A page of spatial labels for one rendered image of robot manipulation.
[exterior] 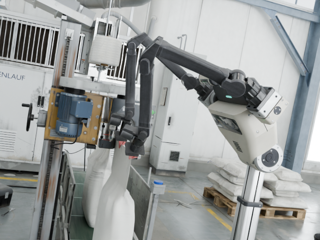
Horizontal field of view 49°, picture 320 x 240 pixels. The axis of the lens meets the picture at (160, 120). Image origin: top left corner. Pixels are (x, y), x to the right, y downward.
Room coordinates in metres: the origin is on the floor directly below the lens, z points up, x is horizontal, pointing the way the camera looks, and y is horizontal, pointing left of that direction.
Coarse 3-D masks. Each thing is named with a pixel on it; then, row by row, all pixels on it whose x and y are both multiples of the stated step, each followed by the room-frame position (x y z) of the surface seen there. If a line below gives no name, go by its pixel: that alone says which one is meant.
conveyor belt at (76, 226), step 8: (80, 176) 3.74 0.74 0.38; (80, 184) 3.45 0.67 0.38; (80, 192) 3.20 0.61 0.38; (80, 200) 2.99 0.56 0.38; (72, 208) 2.78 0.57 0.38; (80, 208) 2.81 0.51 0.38; (72, 216) 2.62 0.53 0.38; (80, 216) 2.64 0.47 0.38; (72, 224) 2.47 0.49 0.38; (80, 224) 2.49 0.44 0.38; (72, 232) 2.34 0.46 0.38; (80, 232) 2.36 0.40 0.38; (88, 232) 2.38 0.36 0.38
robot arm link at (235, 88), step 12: (156, 48) 1.43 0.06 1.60; (168, 48) 1.43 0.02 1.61; (180, 60) 1.45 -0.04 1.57; (192, 60) 1.44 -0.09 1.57; (204, 60) 1.46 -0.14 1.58; (204, 72) 1.46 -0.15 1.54; (216, 72) 1.45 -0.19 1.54; (228, 72) 1.46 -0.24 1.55; (240, 72) 1.48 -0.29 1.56; (228, 84) 1.43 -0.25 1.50; (240, 84) 1.42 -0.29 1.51
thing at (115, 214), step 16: (112, 160) 2.30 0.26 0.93; (128, 160) 1.88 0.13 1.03; (112, 176) 2.15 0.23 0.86; (128, 176) 1.83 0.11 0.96; (112, 192) 1.91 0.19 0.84; (128, 192) 1.99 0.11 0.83; (112, 208) 1.81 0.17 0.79; (128, 208) 1.82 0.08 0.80; (96, 224) 2.01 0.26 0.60; (112, 224) 1.79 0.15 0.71; (128, 224) 1.81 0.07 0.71
